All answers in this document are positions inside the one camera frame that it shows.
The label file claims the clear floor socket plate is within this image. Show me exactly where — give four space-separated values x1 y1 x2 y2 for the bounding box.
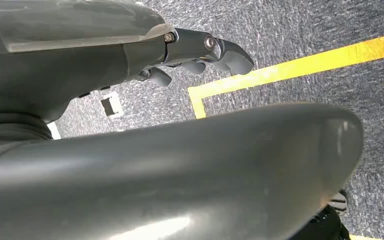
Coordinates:
47 121 62 141

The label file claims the ribbed grey left arm sleeve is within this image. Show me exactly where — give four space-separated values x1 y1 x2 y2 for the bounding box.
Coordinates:
0 113 53 163

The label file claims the yellow floor tape outline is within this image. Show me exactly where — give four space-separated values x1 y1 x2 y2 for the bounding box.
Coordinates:
187 31 384 137

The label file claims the black robot foot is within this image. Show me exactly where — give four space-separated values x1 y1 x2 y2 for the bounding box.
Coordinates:
289 188 352 240

